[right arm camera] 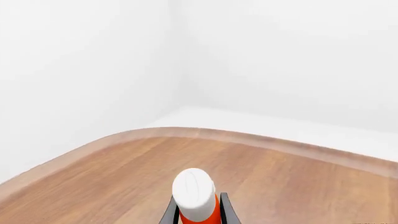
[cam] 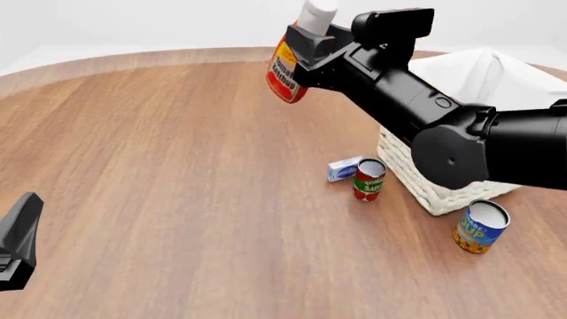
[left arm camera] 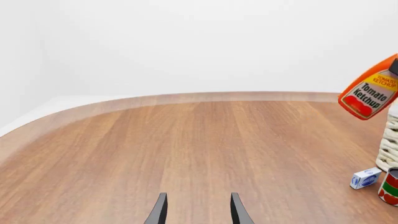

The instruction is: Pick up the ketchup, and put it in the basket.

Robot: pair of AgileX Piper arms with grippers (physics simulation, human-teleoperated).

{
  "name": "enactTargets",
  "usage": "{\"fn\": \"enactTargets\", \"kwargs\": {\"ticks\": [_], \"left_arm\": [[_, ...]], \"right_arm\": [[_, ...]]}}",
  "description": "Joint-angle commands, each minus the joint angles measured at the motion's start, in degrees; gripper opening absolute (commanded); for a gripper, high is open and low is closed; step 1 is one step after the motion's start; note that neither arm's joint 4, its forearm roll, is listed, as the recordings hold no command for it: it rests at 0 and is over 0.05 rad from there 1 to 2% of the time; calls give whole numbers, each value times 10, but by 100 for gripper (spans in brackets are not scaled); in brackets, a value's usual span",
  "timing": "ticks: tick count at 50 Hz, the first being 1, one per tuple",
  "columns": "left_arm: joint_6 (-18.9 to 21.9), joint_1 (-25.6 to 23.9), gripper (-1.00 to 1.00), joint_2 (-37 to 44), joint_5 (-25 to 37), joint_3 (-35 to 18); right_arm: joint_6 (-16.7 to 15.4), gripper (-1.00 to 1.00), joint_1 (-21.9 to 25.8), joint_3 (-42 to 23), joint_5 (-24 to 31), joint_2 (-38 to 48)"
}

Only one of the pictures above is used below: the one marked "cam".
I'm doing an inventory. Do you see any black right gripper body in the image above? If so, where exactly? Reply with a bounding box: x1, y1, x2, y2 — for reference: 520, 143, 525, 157
293, 40, 402, 93

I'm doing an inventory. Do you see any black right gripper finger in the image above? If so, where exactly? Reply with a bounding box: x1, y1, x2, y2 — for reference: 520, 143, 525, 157
326, 26, 356, 51
284, 24, 337, 66

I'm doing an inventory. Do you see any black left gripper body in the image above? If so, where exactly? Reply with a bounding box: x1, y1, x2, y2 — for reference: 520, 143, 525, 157
0, 247, 37, 293

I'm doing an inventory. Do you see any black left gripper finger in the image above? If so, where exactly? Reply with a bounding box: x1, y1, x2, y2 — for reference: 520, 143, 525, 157
0, 191, 45, 268

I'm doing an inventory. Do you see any red tomato ketchup bottle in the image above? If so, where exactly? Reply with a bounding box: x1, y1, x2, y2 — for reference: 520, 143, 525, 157
265, 0, 340, 105

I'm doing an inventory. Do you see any white woven basket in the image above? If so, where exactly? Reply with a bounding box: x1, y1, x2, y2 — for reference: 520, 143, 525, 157
376, 125, 524, 218

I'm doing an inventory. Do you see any white cloth basket liner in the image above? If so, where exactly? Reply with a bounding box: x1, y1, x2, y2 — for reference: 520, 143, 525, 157
406, 47, 567, 113

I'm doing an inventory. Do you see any small blue white food box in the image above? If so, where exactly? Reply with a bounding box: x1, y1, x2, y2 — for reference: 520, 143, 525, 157
326, 154, 365, 183

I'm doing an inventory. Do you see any red green tomato sauce can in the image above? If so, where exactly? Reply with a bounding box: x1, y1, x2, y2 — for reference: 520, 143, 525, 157
352, 157, 388, 203

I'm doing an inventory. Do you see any blue yellow alphabet soup can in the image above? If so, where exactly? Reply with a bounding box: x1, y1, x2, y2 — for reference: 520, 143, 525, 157
452, 198, 512, 255

